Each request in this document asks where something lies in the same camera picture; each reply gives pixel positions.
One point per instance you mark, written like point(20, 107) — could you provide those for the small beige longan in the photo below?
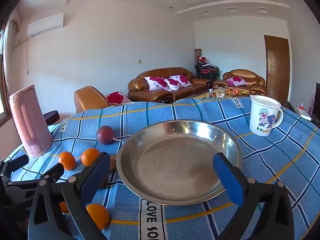
point(113, 163)

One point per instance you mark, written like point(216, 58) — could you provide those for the white cartoon print mug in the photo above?
point(263, 115)

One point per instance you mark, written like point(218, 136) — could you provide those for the tall patterned vase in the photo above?
point(197, 55)

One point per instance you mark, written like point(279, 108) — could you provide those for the dark brown leather armchair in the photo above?
point(252, 77)

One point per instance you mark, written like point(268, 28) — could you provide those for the red plush toy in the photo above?
point(201, 59)

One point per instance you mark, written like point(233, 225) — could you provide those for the white tissue box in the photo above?
point(303, 113)

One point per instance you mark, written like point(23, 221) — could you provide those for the white air conditioner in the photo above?
point(45, 25)

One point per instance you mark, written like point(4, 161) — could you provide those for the purple onion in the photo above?
point(105, 135)

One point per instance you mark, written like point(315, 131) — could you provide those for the pile of snacks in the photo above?
point(227, 92)

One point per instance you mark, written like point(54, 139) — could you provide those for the pink red floral pillow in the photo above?
point(117, 97)

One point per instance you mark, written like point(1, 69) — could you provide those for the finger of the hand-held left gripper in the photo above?
point(16, 163)
point(55, 172)

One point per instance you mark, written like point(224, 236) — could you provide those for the blue plaid cloth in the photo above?
point(75, 135)

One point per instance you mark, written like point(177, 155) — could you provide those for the small oval orange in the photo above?
point(64, 207)

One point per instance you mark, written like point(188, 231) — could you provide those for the brown leather sofa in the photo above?
point(195, 86)

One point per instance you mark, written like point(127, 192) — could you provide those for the pink plastic kettle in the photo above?
point(28, 125)

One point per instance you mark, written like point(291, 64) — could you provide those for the large orange mandarin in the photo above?
point(67, 160)

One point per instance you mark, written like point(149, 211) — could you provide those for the light brown leather armchair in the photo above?
point(87, 98)

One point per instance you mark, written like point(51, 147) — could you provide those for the white red floral pillow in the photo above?
point(183, 79)
point(173, 83)
point(156, 82)
point(237, 81)

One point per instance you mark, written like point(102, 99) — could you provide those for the stacked dark chairs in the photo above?
point(206, 71)

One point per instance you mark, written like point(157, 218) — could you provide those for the wooden coffee table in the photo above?
point(195, 96)

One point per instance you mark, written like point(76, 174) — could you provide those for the round steel bowl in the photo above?
point(175, 165)

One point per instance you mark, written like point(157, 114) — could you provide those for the brown wooden door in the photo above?
point(277, 67)

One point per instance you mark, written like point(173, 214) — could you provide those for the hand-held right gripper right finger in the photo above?
point(228, 180)

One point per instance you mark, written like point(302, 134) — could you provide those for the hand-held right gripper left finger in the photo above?
point(96, 180)

